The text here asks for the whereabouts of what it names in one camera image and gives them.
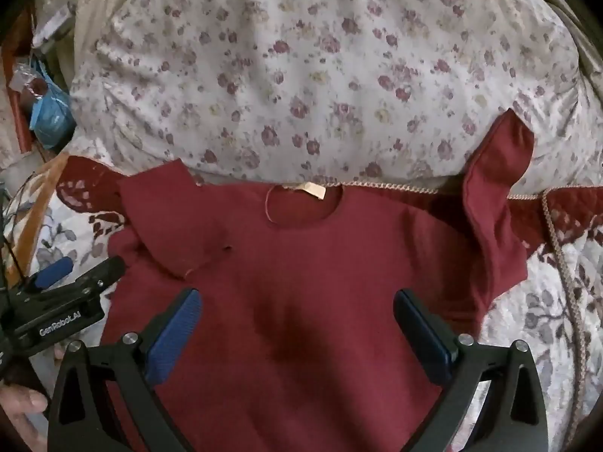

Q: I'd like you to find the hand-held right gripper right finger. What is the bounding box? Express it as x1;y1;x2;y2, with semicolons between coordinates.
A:
393;288;550;452

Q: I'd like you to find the dark red sweater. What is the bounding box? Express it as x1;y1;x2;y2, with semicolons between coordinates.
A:
101;108;535;452

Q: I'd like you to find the floral white bed sheet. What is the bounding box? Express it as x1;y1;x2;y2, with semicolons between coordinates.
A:
68;0;603;191

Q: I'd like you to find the beige curtain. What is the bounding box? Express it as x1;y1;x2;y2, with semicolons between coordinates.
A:
47;0;158;83

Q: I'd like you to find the leaf print blanket red border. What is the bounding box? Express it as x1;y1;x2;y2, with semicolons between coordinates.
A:
0;153;603;452

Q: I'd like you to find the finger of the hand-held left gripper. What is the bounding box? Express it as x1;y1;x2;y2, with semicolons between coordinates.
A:
57;255;128;303
23;256;76;293

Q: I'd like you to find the blue plastic bag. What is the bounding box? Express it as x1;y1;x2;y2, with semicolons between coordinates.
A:
29;62;77;148

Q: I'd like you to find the black cable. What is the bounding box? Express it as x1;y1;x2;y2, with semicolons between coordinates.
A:
0;169;45;293

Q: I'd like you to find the person's left hand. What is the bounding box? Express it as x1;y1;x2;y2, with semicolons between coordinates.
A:
0;383;50;434

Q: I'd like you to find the orange cloth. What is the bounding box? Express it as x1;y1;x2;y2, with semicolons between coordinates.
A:
14;151;70;275

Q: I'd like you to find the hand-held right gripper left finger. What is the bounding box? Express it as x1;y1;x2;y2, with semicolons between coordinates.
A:
47;287;203;452

